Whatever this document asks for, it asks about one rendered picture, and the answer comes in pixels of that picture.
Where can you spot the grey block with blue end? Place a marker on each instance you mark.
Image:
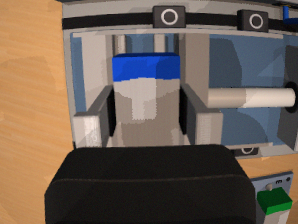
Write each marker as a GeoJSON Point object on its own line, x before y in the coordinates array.
{"type": "Point", "coordinates": [146, 87]}

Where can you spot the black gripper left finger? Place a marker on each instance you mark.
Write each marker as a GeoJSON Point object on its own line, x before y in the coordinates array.
{"type": "Point", "coordinates": [93, 127]}

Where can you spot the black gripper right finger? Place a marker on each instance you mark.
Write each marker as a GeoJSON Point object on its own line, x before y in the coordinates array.
{"type": "Point", "coordinates": [201, 124]}

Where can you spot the grey metal block with green end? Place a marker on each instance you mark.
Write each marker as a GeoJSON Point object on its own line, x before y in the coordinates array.
{"type": "Point", "coordinates": [272, 207]}

